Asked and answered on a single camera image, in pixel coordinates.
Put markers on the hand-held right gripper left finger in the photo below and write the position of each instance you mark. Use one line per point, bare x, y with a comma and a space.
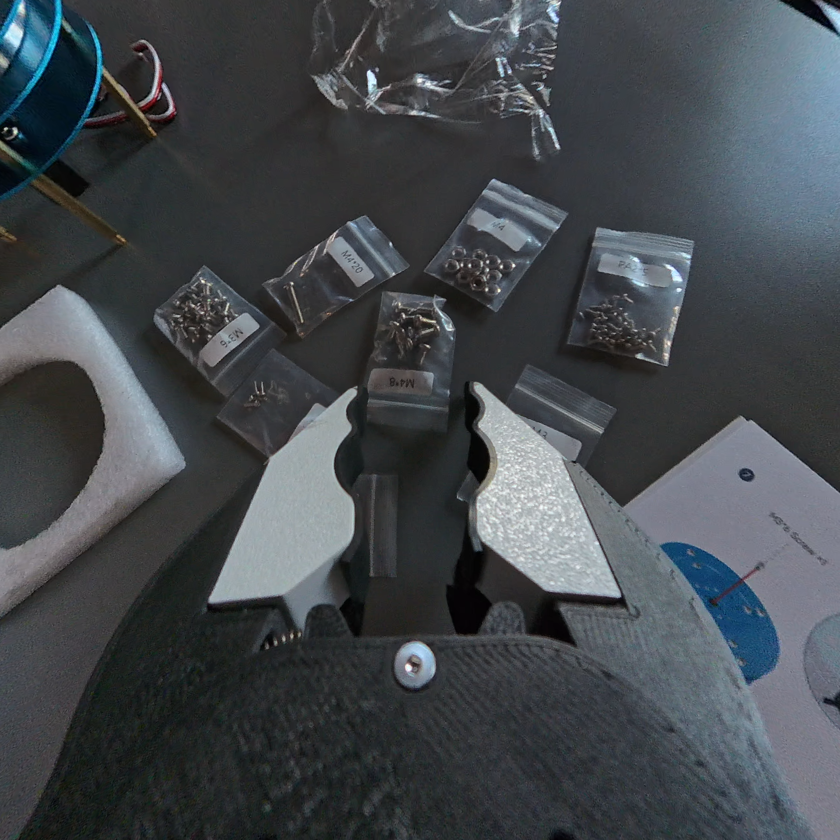
289, 525

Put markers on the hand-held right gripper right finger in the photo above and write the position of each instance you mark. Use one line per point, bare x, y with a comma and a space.
544, 525

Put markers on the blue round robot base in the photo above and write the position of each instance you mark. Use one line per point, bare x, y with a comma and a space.
46, 85

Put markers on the white foam piece with hole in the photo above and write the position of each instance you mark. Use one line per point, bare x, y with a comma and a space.
138, 446

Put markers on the printed assembly manual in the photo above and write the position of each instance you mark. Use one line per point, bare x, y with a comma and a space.
722, 485

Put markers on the group of small screw bags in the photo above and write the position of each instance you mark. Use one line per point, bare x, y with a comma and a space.
495, 249

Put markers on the crumpled clear plastic wrap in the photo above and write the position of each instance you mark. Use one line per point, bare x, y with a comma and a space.
439, 65

